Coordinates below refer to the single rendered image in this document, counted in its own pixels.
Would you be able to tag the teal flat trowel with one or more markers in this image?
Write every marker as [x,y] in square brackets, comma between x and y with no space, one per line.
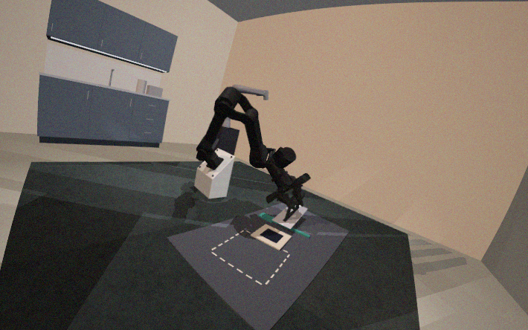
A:
[269,218]

